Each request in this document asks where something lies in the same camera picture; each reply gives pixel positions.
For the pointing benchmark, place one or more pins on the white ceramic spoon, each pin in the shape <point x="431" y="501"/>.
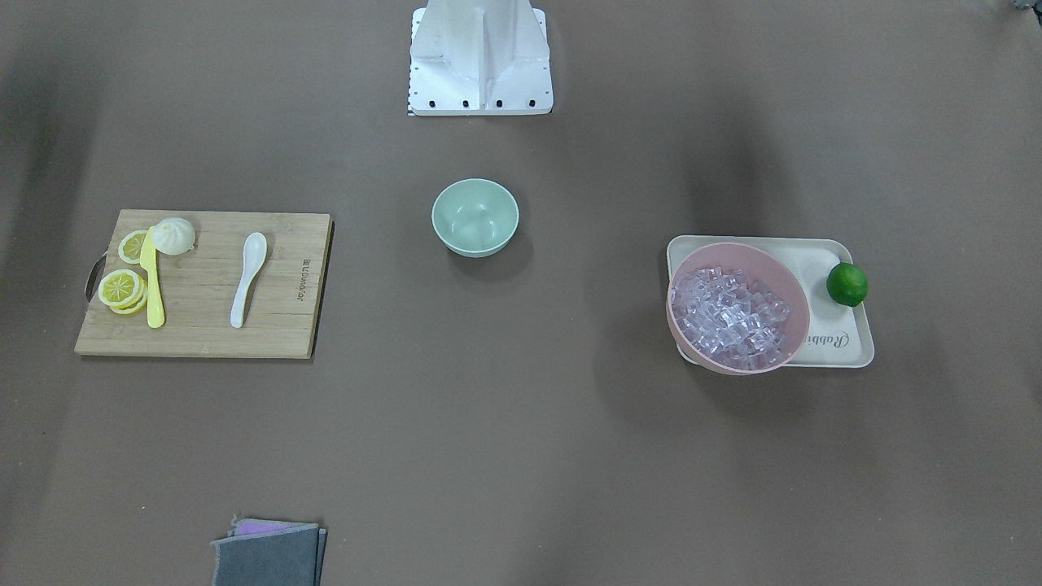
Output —
<point x="255" y="253"/>

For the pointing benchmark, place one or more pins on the mint green bowl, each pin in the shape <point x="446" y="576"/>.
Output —
<point x="475" y="217"/>

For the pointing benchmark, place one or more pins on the pink bowl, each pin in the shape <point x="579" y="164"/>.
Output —
<point x="761" y="258"/>

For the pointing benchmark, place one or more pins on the pile of ice cubes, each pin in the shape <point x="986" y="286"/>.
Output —
<point x="724" y="315"/>

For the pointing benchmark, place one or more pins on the bamboo cutting board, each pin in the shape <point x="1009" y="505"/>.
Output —
<point x="198" y="287"/>

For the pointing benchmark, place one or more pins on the cream rectangular tray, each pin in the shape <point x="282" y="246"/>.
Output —
<point x="839" y="336"/>

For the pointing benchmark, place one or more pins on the green lime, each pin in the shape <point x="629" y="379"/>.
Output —
<point x="847" y="285"/>

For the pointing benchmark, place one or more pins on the grey folded cloth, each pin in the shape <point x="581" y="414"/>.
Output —
<point x="284" y="558"/>

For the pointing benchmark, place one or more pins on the white lemon half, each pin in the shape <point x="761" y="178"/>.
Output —
<point x="174" y="236"/>

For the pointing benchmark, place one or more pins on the purple cloth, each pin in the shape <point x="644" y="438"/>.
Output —
<point x="248" y="526"/>

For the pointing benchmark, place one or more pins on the yellow plastic knife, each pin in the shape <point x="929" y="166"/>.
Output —
<point x="156" y="316"/>

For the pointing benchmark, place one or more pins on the upper lemon slice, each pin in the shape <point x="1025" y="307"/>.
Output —
<point x="130" y="248"/>

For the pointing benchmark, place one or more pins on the lower lemon slices stack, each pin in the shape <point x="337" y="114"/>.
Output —
<point x="123" y="291"/>

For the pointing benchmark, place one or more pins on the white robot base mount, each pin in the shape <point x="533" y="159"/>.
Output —
<point x="479" y="58"/>

